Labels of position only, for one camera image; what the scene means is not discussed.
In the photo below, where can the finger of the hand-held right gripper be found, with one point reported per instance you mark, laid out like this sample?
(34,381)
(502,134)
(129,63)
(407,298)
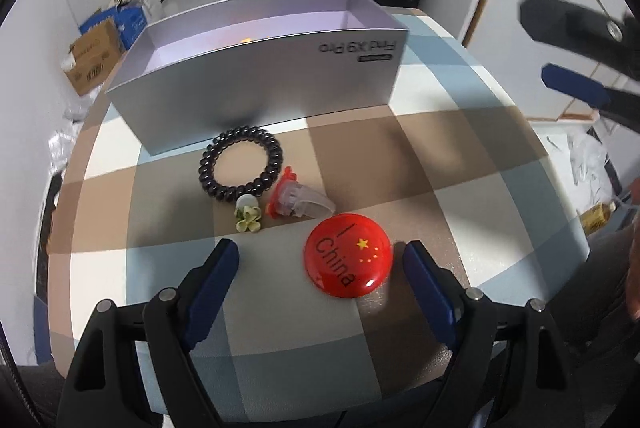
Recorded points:
(575,82)
(565,20)

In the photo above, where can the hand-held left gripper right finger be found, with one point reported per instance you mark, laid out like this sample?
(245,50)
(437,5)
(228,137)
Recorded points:
(430,293)

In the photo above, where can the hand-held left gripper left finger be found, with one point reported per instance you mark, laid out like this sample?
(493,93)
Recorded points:
(210,293)

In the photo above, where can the red round badge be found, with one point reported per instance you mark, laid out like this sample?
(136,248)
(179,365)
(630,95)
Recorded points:
(350,258)

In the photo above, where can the red clear plastic clip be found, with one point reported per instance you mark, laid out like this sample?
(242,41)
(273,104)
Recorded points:
(295,198)

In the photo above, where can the silver cardboard box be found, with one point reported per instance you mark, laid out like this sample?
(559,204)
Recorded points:
(250,98)

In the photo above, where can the white wardrobe wood trim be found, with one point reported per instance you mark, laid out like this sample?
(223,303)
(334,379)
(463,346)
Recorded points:
(500,8)

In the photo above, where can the checkered tablecloth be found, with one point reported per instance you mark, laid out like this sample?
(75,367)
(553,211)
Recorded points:
(450,158)

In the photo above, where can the yellow packet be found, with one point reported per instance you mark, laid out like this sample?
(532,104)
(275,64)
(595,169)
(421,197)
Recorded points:
(599,217)

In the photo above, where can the person's grey trouser leg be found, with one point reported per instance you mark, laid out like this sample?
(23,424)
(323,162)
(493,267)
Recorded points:
(600,288)

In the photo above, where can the crinkled clear plastic bag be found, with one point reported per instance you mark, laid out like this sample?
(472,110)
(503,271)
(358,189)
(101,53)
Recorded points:
(62,148)

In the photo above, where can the brown cardboard box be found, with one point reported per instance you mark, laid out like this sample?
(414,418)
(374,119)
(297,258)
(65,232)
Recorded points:
(92,58)

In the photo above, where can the blue cardboard box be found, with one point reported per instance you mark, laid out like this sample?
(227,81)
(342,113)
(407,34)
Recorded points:
(132,25)
(97,20)

